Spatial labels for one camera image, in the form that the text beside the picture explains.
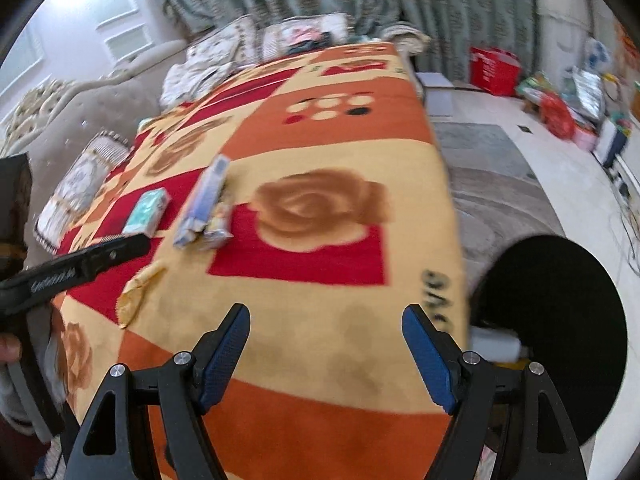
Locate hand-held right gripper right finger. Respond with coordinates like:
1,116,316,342
401,303,586,480

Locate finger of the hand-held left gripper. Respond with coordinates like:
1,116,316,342
72,237,126,255
80,234,152,285

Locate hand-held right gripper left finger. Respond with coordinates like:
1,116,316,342
62,302,251,480

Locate teal tissue pack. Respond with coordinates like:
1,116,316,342
122,187,172,237

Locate white medicine box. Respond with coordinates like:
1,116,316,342
471,327,521,362

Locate black round trash bin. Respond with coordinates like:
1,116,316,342
467,234,628,461

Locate person's left hand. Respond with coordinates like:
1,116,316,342
0,335,22,363

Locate yellow wrapper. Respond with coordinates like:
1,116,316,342
116,262,166,328

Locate striped fringed cushion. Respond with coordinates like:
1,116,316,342
34,131,132,255

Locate small snack wrapper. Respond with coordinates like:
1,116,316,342
202,200,236,248

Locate blue white toothpaste box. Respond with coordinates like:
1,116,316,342
172,155,232,248

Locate grey tufted sofa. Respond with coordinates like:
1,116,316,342
0,25,431,241

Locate white crumpled cloth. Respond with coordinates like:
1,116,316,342
161,60,236,111

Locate grey rug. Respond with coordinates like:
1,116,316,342
432,120,566,261

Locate patterned white cushion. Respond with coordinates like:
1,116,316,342
186,14,258,68
257,12,351,53

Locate orange red printed blanket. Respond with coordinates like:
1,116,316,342
50,42,468,480

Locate white cardboard box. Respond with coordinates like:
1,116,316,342
416,72,455,118

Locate white low cabinet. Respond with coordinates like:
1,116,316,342
612,150,640,221

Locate pink round box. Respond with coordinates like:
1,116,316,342
575,125,600,151

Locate red plastic bag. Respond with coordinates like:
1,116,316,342
540,96,576,138

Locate white and blue carton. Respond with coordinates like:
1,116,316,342
597,122,628,168

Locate colourful snack bag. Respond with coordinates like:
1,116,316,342
517,72,551,103

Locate pink and dark clothes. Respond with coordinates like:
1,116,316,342
287,27,333,53

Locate red shopping basket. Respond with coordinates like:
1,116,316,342
469,46,521,97

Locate silver foil bag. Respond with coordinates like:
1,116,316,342
572,70,603,121

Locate blue white plastic bag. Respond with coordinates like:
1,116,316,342
585,37,611,68

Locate white lace curtain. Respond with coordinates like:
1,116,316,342
532,0,596,61

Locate black cable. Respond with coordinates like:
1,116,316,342
607,185,640,281

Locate red wall decoration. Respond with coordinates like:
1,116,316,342
616,27,638,61

